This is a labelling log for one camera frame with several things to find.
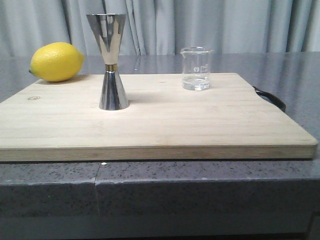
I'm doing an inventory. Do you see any clear glass beaker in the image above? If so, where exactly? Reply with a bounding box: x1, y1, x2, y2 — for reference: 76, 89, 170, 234
180, 46, 213, 91

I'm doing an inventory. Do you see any steel double jigger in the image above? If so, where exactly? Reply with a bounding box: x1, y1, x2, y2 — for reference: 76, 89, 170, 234
86, 14, 129, 111

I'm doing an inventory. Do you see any grey curtain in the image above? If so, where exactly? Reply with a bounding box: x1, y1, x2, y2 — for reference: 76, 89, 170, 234
0, 0, 320, 57

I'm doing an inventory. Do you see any wooden cutting board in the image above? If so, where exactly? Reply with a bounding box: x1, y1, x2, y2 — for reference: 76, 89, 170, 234
0, 73, 318, 162

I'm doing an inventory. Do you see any yellow lemon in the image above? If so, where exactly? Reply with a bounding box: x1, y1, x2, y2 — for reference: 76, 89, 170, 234
29, 42, 85, 82

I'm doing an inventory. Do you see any black board handle strap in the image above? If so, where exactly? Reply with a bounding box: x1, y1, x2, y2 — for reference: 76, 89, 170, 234
251, 85, 287, 113

